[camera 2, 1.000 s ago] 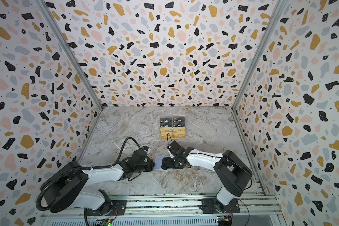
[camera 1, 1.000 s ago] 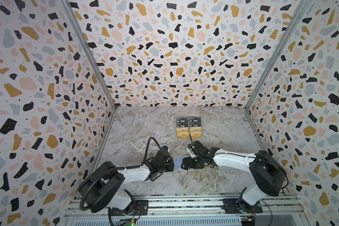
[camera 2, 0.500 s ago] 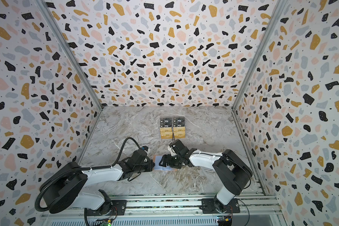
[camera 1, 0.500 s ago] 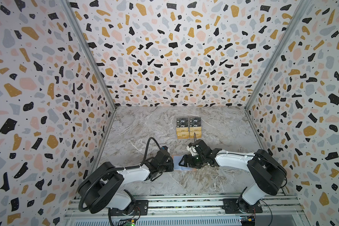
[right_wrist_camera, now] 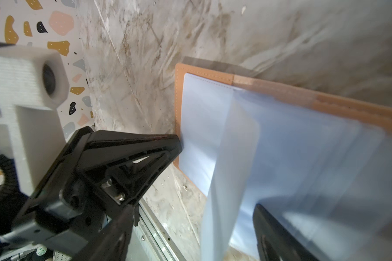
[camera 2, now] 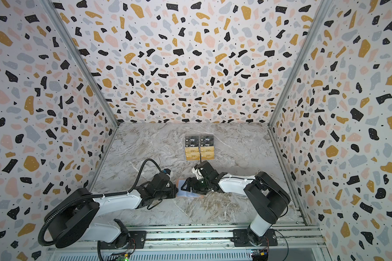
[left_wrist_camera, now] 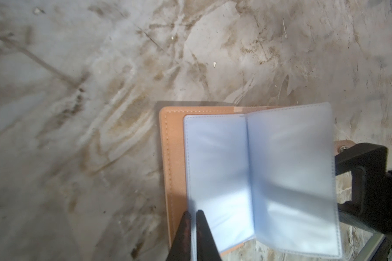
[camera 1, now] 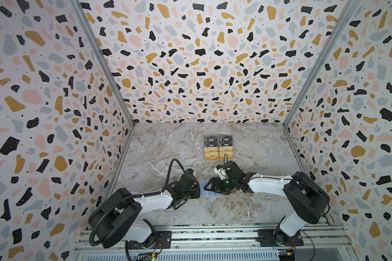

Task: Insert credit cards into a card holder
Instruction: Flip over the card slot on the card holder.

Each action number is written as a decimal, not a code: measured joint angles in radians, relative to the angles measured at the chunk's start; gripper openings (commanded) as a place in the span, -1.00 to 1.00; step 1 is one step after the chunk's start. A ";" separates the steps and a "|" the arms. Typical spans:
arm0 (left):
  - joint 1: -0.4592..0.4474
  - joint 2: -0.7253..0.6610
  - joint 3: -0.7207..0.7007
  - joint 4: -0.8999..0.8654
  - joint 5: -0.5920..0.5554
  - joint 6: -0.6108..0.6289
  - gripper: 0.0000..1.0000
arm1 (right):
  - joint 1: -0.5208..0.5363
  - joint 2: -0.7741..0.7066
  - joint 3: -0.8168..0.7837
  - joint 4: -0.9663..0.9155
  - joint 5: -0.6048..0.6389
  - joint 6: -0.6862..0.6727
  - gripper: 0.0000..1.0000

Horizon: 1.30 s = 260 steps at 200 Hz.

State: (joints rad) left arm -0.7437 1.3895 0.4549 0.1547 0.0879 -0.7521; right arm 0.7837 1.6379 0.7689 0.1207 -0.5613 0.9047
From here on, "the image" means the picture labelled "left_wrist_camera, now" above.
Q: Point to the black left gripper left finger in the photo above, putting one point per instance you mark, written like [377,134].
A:
[181,246]

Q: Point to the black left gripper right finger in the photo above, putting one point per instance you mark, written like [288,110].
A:
[206,247]

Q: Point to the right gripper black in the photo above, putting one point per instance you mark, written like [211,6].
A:
[370,208]

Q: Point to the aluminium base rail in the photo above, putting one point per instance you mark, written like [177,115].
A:
[378,248]

